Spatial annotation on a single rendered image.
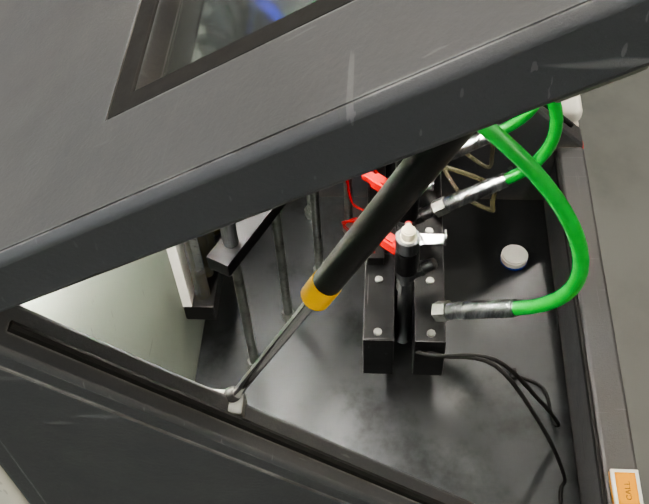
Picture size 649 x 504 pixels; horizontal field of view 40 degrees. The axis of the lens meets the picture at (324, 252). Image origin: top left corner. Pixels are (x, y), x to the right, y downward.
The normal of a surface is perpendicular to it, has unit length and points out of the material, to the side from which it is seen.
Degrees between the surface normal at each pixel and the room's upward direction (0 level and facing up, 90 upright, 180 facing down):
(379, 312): 0
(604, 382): 0
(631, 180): 0
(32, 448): 90
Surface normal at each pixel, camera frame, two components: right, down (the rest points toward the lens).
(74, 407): -0.06, 0.79
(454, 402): -0.04, -0.61
